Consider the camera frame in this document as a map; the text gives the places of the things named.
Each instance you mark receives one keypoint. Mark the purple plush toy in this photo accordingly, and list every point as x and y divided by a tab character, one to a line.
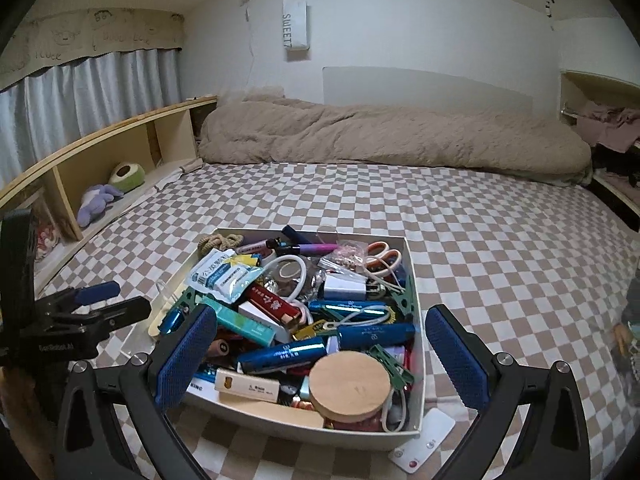
95	205

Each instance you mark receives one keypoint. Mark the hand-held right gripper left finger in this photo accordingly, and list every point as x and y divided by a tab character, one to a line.
187	355

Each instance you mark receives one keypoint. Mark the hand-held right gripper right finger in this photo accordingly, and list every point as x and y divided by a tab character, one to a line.
457	365

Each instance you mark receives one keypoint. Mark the white hanging paper bag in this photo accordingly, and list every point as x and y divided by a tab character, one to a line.
295	20

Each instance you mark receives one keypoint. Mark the beige printed valance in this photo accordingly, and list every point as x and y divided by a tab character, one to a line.
100	35

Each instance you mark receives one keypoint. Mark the green clothes peg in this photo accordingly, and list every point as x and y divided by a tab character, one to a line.
400	300

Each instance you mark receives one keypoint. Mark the round wooden lid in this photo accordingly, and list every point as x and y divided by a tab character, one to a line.
350	385

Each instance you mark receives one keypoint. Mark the checkered bed sheet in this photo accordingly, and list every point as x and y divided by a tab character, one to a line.
475	240

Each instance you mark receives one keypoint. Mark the boxed red bear doll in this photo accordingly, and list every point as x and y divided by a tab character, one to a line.
47	235

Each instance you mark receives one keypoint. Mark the white charger plug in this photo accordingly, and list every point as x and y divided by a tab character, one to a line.
342	287

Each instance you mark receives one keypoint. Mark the white block with orange mark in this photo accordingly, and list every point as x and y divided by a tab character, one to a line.
247	385

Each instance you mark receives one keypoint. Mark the wooden bedside shelf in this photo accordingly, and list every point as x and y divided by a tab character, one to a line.
170	130

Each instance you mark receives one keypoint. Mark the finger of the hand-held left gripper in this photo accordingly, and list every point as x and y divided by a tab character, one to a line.
125	310
97	291

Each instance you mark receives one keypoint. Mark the white cardboard shoe box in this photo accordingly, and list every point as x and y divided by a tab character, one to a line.
240	412

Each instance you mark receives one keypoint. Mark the white flat card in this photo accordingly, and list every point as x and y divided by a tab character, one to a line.
422	442

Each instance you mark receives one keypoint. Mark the clear plastic storage bin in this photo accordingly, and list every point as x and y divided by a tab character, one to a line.
630	345

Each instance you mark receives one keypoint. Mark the grey headboard panel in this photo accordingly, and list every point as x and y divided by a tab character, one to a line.
425	87

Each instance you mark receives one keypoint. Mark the red rectangular box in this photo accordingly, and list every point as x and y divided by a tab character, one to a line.
270	305

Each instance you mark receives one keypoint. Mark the pink clothes pile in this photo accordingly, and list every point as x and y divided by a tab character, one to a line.
610	125

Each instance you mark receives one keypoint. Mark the tissue packet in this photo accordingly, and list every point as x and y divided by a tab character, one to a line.
222	275

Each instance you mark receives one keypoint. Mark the green avocado plush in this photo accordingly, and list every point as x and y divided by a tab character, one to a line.
127	176

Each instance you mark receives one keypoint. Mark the mixed clutter pile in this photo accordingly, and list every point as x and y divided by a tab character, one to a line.
320	330

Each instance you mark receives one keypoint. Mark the beige blanket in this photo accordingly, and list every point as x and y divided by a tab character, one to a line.
375	135

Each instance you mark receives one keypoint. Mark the white closet alcove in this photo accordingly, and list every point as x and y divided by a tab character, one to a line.
567	95

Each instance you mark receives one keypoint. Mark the light blue curtain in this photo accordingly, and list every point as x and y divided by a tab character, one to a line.
100	100

